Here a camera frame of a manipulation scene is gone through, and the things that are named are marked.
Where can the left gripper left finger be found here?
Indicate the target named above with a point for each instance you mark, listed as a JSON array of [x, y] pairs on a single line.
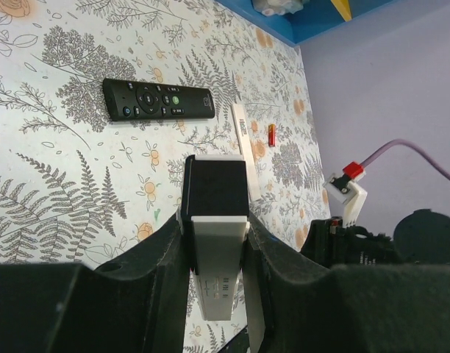
[[136, 302]]

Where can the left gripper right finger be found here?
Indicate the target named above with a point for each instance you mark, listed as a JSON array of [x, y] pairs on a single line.
[[296, 305]]

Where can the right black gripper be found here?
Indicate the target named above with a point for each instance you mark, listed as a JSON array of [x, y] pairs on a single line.
[[330, 243]]

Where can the white remote battery cover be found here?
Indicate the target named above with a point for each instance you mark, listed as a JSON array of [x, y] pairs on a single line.
[[239, 118]]

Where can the white remote control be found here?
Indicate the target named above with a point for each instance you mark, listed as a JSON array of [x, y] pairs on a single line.
[[214, 219]]

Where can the red battery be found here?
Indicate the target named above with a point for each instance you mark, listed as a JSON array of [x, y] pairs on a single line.
[[272, 135]]

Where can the black remote with buttons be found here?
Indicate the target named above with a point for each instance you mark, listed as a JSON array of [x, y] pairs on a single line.
[[128, 100]]

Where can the floral table mat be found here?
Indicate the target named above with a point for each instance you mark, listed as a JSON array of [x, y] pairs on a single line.
[[76, 187]]

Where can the blue shelf unit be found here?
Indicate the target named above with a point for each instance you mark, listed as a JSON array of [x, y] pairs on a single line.
[[315, 18]]

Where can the white orange small box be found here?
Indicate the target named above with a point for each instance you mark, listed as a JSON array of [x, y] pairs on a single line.
[[277, 7]]

